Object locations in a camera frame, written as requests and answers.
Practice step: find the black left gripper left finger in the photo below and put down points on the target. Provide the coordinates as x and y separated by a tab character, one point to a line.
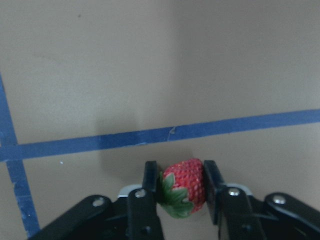
143	222

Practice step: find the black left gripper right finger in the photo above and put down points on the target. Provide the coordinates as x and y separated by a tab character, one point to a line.
230	207

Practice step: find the red strawberry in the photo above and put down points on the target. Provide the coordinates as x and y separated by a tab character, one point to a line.
181	188

